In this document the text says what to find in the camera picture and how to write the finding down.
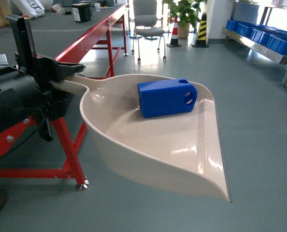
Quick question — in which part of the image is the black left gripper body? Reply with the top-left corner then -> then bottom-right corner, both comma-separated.
6,14 -> 84,142

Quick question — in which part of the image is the blue plastic block part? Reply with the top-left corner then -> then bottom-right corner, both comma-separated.
138,79 -> 198,118

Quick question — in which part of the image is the beige plastic dustpan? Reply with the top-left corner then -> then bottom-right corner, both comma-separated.
53,74 -> 231,202

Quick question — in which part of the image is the steel shelf rack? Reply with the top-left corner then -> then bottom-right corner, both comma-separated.
222,0 -> 287,88

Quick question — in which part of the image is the black white box near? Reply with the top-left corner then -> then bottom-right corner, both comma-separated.
72,3 -> 88,23

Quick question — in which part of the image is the grey office chair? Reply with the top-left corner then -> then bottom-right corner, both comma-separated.
131,0 -> 167,63

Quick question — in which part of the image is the red white traffic cone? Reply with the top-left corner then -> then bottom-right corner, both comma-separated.
166,17 -> 181,47

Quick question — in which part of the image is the green potted plant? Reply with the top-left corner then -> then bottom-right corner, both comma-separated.
162,0 -> 207,39

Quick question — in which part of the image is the yellow black striped cone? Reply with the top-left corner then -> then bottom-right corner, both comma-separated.
191,12 -> 209,48

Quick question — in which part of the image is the red metal table frame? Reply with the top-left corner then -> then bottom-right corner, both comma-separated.
0,3 -> 127,190

